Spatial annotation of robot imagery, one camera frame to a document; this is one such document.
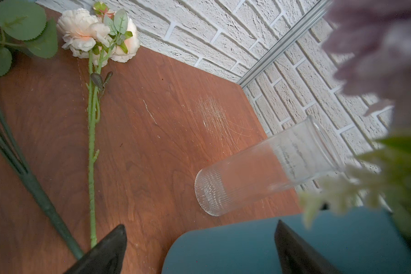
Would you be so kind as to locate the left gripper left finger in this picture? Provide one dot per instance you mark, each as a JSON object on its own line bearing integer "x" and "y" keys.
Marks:
{"x": 106, "y": 257}

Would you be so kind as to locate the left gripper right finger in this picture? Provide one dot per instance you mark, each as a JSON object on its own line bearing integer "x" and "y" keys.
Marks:
{"x": 297, "y": 256}

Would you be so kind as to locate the blue ceramic vase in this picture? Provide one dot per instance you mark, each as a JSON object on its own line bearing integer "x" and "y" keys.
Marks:
{"x": 360, "y": 242}

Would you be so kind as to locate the clear ribbed glass vase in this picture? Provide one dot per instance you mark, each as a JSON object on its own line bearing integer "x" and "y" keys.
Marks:
{"x": 290, "y": 158}

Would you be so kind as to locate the pink white hydrangea bouquet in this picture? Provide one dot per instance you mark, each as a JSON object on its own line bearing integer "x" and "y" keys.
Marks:
{"x": 376, "y": 37}

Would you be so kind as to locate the dusty blue hydrangea flower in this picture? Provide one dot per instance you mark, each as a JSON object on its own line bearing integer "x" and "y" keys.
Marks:
{"x": 44, "y": 102}

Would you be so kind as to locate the small pink rose stem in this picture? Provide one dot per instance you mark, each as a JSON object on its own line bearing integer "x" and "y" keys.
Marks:
{"x": 99, "y": 35}

